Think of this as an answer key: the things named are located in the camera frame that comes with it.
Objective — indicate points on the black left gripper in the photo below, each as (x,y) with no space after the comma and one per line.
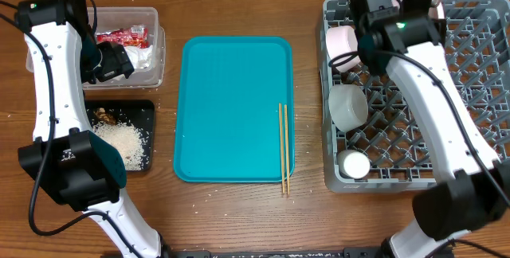
(118,62)

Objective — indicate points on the large white plate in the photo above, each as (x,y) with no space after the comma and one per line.
(434,12)

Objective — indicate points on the white napkin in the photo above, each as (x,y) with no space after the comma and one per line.
(140,58)

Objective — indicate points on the red snack wrapper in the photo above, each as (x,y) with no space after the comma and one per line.
(134,36)

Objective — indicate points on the brown food scrap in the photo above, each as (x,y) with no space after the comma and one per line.
(104,117)

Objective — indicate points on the pile of rice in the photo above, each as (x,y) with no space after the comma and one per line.
(128,140)

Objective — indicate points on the pink bowl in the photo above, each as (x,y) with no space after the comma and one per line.
(341,40)

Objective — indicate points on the grey-green small bowl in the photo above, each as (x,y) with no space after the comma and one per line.
(348,106)

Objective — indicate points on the wooden chopstick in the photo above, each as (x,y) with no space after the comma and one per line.
(281,134)
(286,148)

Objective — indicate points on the white cup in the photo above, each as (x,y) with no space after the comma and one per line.
(353,164)

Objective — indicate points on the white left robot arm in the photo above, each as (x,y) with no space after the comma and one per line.
(66,159)

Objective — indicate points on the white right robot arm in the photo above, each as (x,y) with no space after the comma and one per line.
(405,39)

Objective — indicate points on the clear plastic waste bin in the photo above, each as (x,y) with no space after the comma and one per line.
(110,18)

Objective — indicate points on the black food waste tray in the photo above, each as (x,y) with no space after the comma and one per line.
(139,113)

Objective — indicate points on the grey dishwasher rack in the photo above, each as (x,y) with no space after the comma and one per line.
(477,53)

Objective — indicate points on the teal serving tray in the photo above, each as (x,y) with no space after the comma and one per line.
(230,93)

